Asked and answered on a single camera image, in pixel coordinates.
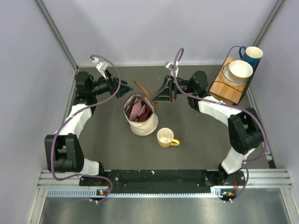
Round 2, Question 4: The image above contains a white bowl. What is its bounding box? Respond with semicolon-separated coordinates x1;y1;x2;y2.
228;60;253;82

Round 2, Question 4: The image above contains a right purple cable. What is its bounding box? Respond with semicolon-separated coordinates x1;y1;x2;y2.
171;48;267;203

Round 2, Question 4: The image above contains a purple cable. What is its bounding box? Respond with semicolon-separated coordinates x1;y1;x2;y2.
171;48;267;203
50;55;122;203

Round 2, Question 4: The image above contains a blue mug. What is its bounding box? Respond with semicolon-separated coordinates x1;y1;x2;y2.
239;46;263;70

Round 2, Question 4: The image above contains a yellow mug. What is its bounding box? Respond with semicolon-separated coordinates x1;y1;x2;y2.
157;128;180;148

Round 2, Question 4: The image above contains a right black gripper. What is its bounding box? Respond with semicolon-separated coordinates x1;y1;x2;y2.
152;75;196;103

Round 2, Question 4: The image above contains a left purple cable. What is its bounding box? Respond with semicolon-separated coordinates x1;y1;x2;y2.
50;55;122;203

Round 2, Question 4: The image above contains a black wire wooden rack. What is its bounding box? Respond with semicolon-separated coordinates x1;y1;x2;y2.
208;46;256;105

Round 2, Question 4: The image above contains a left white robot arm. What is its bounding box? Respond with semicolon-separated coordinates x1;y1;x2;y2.
44;55;132;185

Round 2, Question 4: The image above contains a pink garment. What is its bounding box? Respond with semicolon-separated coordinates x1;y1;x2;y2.
129;98;146;121

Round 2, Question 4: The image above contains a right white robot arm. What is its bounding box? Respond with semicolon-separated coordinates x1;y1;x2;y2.
151;61;263;185

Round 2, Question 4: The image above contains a grey slotted cable duct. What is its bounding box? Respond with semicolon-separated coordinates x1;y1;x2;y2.
46;186;236;199

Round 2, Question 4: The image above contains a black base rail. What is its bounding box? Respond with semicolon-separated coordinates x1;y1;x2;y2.
79;169;248;189

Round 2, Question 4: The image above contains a white scalloped plate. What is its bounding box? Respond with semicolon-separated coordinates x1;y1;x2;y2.
222;63;249;86

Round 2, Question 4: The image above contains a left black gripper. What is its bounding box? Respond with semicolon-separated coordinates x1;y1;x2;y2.
89;69;134;98

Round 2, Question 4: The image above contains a cream round laundry bag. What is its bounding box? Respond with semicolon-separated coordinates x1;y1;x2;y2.
123;80;158;136

